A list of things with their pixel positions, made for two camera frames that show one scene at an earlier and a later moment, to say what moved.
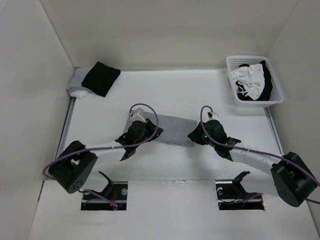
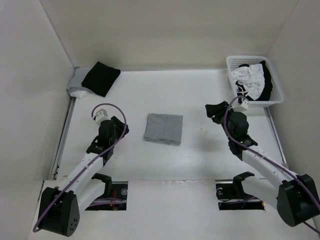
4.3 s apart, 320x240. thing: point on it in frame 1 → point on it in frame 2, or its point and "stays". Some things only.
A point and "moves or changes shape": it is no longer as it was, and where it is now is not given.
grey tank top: (176, 129) moves or changes shape
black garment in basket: (241, 94) stays
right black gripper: (195, 134) → (216, 110)
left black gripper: (151, 128) → (118, 125)
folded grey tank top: (75, 84) stays
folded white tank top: (79, 94) stays
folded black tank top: (101, 79) stays
